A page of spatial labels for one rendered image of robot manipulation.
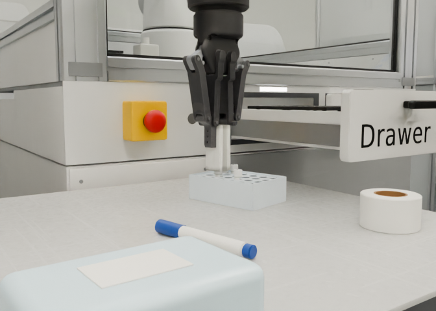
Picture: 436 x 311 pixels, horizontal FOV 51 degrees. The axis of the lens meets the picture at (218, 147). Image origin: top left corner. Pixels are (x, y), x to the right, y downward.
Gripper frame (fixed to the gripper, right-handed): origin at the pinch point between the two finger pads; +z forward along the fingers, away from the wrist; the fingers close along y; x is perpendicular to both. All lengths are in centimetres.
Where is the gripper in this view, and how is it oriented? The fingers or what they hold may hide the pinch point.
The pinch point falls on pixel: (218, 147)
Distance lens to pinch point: 70.9
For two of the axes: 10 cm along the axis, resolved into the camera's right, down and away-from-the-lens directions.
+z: 0.0, 9.9, 1.0
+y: -6.6, 0.7, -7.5
